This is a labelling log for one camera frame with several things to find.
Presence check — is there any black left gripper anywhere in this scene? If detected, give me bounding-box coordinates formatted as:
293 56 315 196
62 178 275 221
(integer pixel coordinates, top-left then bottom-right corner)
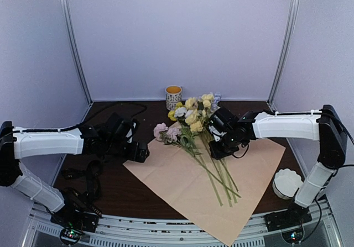
105 139 150 163

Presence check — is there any white scalloped bowl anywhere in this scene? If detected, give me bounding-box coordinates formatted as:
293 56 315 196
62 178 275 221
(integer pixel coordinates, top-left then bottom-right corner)
272 169 303 200

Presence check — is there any cream fake flower bunch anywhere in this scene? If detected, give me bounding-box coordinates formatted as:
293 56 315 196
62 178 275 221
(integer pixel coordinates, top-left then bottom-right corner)
179 93 240 198

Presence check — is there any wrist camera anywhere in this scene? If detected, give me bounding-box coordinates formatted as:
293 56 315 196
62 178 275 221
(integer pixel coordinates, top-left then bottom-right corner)
124 120 139 143
207 107 239 141

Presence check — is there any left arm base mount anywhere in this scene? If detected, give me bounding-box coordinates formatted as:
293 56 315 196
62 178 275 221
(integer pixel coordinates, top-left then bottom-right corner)
45 204 102 246

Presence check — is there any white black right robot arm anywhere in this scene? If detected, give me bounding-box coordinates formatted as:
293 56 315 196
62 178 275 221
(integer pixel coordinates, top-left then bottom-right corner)
207 104 353 226

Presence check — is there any pale pink rose stem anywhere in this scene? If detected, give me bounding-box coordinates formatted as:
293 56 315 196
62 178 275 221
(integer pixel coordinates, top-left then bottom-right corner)
153 106 242 199

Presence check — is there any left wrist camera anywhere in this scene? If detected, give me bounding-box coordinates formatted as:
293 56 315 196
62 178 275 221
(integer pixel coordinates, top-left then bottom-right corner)
124 120 139 143

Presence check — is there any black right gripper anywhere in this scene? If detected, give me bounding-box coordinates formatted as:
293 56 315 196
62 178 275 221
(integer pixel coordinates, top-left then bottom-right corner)
209 130 241 160

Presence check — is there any yellow fake flower stem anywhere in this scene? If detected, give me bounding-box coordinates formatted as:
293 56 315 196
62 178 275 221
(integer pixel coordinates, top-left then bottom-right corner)
163 106 223 206

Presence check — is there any aluminium front rail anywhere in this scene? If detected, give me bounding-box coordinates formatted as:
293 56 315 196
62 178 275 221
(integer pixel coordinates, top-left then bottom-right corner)
21 199 343 246

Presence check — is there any left aluminium frame post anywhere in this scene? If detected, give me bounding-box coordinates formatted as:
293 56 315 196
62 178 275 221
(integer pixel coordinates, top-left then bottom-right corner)
60 0 93 104

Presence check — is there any blue fake flower stem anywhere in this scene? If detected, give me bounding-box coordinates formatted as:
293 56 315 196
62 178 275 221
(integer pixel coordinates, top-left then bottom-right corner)
211 92 239 203

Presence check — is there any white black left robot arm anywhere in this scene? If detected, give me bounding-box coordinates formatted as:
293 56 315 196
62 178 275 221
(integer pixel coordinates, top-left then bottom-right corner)
1 113 149 227

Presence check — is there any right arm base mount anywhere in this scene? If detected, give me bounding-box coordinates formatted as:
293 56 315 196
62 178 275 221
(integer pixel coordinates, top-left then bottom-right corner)
264 203 312 245

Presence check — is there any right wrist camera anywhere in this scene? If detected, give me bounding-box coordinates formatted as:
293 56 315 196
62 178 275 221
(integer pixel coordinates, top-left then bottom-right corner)
207 107 239 141

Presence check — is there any peach wrapping paper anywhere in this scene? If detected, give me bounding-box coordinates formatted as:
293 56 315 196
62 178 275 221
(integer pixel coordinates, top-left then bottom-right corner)
124 139 285 246

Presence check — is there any pink fake flower stem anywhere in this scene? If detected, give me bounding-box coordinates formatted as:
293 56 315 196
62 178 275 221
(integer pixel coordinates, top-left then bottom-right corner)
200 134 238 208

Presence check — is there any patterned cup yellow inside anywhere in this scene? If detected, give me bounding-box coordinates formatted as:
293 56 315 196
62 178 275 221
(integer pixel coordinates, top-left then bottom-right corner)
165 85 182 111

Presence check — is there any black printed ribbon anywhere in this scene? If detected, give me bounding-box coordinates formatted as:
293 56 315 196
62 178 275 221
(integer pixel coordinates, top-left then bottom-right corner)
60 160 103 217

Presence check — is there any aluminium frame post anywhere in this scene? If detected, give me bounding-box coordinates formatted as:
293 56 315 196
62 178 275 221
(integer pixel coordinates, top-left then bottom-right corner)
60 0 93 104
267 0 300 108

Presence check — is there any right aluminium frame post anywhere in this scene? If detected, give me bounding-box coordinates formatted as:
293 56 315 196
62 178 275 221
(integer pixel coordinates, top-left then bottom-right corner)
267 0 300 108

